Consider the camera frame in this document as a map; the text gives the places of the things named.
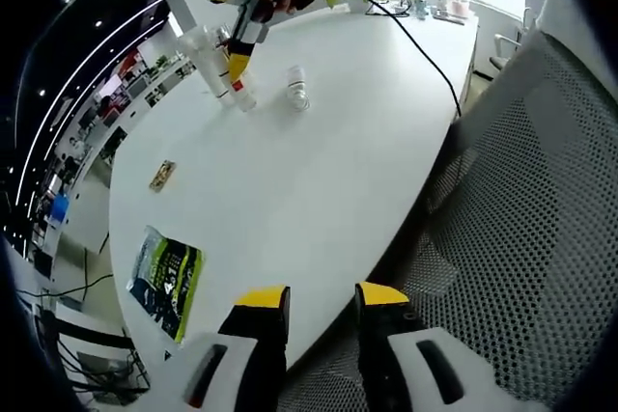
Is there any black tripod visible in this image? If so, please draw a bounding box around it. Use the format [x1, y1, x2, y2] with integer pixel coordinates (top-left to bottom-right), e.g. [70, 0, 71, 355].
[33, 310, 151, 406]

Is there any blue plastic bin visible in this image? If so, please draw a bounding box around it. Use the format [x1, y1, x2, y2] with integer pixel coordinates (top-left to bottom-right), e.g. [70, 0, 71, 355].
[47, 192, 70, 220]

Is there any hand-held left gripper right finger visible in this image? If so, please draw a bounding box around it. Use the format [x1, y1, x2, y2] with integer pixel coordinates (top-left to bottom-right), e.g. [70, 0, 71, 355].
[354, 280, 496, 412]

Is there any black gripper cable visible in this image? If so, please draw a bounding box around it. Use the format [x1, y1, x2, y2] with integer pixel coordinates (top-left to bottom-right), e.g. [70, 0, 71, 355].
[354, 0, 463, 119]

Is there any grey mesh office chair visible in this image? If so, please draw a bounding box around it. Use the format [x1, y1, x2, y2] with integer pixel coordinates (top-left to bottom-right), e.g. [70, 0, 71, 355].
[277, 28, 618, 412]

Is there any small brown snack packet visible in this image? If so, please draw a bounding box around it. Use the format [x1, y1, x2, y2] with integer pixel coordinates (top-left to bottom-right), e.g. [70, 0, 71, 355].
[148, 159, 178, 195]

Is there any green black foil packet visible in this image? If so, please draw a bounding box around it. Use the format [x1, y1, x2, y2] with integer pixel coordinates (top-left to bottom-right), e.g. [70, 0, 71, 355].
[126, 225, 207, 344]

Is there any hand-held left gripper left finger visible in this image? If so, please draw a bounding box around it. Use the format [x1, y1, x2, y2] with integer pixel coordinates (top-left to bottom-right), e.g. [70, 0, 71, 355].
[161, 284, 292, 412]

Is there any tall white skincare tube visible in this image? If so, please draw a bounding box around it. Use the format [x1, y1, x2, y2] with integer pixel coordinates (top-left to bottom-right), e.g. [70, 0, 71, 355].
[176, 28, 234, 107]

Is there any small white skincare tube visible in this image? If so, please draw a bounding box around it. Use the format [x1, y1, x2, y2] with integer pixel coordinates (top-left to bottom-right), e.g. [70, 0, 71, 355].
[225, 69, 258, 113]

